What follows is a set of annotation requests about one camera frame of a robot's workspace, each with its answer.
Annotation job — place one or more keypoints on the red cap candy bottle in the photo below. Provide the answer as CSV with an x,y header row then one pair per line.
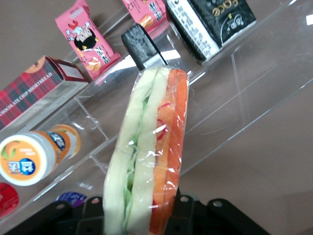
x,y
8,199

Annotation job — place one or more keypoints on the clear acrylic stepped shelf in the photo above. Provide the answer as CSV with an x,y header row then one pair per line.
x,y
244,85

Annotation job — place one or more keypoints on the pink cartoon snack pack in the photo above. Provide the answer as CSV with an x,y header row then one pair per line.
x,y
85,46
146,12

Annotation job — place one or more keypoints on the black snack box gold print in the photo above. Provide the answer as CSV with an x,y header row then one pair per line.
x,y
212,24

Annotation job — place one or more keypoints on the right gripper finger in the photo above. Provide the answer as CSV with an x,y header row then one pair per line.
x,y
139,44

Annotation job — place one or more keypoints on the orange cap candy bottle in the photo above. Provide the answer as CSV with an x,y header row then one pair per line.
x,y
27,156

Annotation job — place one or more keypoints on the blue cap candy bottle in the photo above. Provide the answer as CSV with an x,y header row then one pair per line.
x,y
72,199

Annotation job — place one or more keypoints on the triangle sandwich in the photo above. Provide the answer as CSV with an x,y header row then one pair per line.
x,y
144,147

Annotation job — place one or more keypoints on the red plaid shortbread box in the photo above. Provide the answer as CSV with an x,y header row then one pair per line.
x,y
29,90

